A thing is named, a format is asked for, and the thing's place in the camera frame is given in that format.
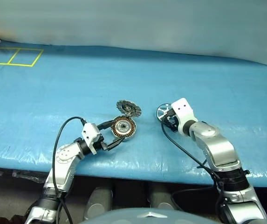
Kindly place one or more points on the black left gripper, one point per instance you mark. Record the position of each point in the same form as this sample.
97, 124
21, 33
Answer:
100, 143

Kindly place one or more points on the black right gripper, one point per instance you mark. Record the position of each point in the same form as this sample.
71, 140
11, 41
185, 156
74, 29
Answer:
171, 123

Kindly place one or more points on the black rotor wheel silver spokes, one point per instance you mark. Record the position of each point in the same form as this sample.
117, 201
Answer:
159, 112

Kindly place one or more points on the motor stator with copper coils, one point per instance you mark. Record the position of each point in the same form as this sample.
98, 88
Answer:
129, 130

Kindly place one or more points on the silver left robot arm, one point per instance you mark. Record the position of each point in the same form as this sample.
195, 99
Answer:
64, 156

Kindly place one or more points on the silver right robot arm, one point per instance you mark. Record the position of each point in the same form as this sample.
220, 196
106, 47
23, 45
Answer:
219, 144

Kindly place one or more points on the grey motor rotor disc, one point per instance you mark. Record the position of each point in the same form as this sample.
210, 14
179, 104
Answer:
133, 108

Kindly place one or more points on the blue plastic table cover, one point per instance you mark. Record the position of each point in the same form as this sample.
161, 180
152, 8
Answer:
124, 77

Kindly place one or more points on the grey rounded shape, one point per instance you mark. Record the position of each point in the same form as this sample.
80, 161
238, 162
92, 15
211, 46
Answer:
98, 203
161, 198

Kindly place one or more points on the grey robot chest with emblem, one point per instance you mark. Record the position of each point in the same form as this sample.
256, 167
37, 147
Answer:
147, 218

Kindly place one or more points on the yellow tape squares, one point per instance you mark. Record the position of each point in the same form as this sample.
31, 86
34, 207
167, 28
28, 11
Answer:
8, 63

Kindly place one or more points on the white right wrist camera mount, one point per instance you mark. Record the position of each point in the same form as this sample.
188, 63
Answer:
184, 112

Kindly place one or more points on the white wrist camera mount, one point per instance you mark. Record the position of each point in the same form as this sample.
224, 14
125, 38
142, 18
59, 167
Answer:
90, 133
184, 112

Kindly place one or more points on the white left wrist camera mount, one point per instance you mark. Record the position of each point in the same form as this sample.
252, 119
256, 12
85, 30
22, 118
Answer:
90, 133

